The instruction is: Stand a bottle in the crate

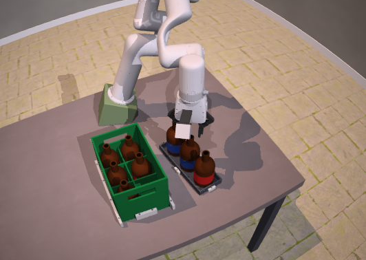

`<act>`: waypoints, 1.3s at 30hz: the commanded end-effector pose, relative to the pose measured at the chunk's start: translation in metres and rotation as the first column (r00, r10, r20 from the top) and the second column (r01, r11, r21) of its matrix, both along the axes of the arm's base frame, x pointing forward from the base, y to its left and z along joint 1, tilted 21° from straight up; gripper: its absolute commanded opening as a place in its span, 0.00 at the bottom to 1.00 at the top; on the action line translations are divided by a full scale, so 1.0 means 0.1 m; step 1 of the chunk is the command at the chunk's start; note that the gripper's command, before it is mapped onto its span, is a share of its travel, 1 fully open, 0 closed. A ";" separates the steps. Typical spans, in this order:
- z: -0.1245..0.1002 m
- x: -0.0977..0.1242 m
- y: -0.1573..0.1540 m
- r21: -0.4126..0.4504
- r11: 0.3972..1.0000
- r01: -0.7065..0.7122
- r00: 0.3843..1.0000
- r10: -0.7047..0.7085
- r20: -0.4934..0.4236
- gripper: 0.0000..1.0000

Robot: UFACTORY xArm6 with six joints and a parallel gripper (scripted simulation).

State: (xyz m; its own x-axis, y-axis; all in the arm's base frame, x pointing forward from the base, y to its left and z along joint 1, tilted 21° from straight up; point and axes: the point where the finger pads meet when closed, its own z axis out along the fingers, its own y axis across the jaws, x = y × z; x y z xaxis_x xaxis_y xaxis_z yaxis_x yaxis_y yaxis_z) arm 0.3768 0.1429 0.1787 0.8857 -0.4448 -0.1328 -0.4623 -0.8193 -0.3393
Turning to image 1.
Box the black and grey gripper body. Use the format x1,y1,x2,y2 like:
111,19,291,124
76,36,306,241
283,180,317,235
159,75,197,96
175,91,207,123

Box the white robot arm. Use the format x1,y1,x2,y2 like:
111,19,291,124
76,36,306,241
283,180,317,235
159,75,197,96
107,0,208,139

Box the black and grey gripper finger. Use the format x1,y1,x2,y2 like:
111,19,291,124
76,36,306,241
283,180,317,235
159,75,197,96
198,111,214,138
167,108,179,123

